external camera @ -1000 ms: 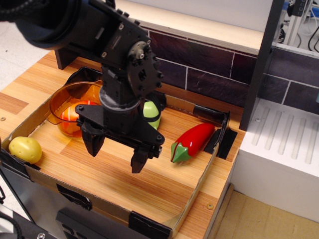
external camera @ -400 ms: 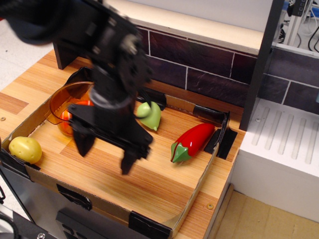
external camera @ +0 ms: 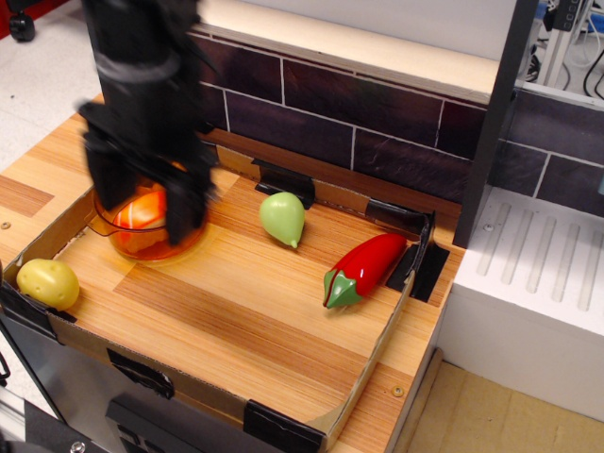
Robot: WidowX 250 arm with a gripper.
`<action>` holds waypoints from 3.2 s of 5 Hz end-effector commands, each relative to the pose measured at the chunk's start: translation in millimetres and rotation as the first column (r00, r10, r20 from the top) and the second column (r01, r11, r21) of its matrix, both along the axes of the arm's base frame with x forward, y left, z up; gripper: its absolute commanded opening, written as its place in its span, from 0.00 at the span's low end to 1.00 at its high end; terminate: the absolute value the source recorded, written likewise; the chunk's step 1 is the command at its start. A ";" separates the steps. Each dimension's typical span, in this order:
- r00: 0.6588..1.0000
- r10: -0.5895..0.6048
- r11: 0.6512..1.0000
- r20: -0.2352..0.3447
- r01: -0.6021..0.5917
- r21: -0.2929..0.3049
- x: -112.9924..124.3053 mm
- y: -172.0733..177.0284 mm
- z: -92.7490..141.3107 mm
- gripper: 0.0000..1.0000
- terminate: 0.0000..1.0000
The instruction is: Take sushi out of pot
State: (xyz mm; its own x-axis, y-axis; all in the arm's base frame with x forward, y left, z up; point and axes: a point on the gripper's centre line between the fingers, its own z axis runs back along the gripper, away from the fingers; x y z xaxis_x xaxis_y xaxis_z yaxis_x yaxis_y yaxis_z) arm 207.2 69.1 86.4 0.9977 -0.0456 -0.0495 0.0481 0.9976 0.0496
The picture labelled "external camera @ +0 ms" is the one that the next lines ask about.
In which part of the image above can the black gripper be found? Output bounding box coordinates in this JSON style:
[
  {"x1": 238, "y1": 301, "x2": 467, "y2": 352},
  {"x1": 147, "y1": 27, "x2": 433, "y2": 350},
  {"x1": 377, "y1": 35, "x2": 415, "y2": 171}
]
[{"x1": 79, "y1": 70, "x2": 216, "y2": 245}]

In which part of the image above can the orange salmon sushi toy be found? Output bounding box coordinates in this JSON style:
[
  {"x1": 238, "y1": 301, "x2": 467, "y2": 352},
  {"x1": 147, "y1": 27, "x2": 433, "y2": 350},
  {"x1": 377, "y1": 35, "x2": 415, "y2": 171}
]
[{"x1": 113, "y1": 190, "x2": 168, "y2": 254}]

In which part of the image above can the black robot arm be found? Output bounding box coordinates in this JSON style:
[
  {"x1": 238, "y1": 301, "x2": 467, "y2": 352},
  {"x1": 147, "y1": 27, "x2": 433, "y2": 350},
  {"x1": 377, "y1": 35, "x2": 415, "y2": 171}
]
[{"x1": 79, "y1": 1, "x2": 217, "y2": 245}]

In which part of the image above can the transparent orange plastic pot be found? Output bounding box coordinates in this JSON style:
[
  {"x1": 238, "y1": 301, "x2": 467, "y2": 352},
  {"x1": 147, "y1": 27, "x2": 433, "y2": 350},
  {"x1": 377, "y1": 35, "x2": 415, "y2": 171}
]
[{"x1": 88, "y1": 178, "x2": 207, "y2": 261}]

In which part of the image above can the brown cardboard fence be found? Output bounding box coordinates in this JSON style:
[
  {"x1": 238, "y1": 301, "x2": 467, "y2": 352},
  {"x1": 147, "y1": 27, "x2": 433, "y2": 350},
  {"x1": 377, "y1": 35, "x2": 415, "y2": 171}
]
[{"x1": 1, "y1": 121, "x2": 462, "y2": 452}]

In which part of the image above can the yellow toy potato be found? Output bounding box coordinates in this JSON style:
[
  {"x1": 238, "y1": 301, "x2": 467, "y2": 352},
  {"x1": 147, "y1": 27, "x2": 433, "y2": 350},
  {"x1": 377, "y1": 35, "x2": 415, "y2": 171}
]
[{"x1": 16, "y1": 259, "x2": 80, "y2": 311}]

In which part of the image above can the green toy pear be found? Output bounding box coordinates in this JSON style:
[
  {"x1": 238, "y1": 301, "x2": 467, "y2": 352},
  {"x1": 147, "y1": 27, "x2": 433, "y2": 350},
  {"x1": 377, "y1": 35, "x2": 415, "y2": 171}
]
[{"x1": 260, "y1": 192, "x2": 305, "y2": 248}]

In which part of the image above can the red toy chili pepper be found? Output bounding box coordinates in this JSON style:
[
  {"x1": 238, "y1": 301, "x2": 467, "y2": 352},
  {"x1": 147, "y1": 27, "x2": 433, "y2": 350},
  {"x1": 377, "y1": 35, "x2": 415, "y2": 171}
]
[{"x1": 323, "y1": 233, "x2": 408, "y2": 309}]

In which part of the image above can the white toy sink drainboard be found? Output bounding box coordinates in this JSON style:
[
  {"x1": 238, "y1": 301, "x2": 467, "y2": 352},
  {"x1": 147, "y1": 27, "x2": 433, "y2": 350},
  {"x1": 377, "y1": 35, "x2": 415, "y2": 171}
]
[{"x1": 437, "y1": 189, "x2": 603, "y2": 420}]

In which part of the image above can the dark brick backsplash panel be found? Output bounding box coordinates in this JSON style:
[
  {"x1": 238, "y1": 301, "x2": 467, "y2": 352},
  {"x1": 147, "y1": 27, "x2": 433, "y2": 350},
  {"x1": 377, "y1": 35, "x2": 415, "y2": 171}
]
[{"x1": 193, "y1": 35, "x2": 603, "y2": 215}]

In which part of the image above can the dark grey vertical post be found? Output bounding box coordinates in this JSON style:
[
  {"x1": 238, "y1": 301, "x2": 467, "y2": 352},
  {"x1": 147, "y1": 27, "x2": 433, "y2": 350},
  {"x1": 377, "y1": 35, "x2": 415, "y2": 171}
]
[{"x1": 453, "y1": 1, "x2": 538, "y2": 248}]

